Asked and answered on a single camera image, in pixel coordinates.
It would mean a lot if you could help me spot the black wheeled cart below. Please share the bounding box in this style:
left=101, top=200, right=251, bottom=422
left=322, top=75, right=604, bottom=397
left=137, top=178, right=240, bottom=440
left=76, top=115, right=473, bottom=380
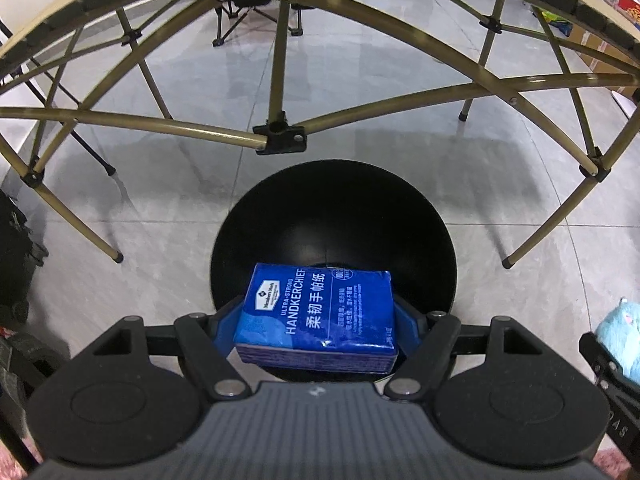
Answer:
left=0, top=329, right=72, bottom=473

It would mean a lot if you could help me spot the black round trash bin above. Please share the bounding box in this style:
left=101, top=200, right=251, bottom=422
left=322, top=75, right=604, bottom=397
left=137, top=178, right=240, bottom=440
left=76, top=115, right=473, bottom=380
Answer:
left=210, top=160, right=458, bottom=378

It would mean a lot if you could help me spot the black tripod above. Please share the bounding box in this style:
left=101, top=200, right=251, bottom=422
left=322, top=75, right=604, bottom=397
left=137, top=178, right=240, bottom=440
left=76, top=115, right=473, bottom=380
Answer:
left=0, top=17, right=118, bottom=177

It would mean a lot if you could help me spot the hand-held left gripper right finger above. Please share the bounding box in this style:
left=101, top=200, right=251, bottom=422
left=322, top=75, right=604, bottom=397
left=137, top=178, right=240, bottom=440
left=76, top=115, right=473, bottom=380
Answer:
left=384, top=300, right=551, bottom=402

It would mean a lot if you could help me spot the light blue plush toy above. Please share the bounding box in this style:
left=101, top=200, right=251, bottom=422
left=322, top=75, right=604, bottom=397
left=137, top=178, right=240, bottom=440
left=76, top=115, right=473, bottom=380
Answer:
left=595, top=297, right=640, bottom=382

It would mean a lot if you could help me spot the pink rug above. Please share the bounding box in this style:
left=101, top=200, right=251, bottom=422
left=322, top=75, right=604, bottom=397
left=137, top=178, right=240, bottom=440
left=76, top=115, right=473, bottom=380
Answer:
left=0, top=437, right=43, bottom=480

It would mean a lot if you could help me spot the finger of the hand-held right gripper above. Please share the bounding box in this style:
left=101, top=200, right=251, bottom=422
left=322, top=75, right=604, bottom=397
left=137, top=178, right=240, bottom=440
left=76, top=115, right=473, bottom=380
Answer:
left=578, top=332, right=626, bottom=387

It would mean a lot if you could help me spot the green bag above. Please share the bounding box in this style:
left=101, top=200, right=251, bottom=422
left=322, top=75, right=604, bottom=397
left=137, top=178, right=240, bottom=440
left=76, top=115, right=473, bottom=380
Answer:
left=542, top=7, right=574, bottom=37

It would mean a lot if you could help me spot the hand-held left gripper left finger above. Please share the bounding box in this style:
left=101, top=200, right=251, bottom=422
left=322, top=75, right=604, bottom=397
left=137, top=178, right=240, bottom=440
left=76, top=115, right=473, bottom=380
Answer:
left=80, top=296, right=252, bottom=402

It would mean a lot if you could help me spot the brown cardboard box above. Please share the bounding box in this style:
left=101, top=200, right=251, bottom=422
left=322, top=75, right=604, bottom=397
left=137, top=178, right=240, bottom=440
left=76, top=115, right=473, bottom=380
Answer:
left=570, top=24, right=640, bottom=95

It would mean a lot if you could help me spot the black folding chair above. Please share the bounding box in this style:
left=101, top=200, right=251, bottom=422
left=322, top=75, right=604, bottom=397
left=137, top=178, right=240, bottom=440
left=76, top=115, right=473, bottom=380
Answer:
left=212, top=0, right=307, bottom=47

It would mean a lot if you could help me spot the blue tissue packet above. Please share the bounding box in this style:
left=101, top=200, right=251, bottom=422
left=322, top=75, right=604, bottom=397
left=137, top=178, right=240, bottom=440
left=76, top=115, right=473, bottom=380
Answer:
left=234, top=262, right=401, bottom=375

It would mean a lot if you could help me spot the tan metal table frame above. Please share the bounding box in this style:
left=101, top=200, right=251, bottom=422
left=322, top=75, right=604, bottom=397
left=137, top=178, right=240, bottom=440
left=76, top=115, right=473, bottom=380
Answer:
left=0, top=0, right=640, bottom=268

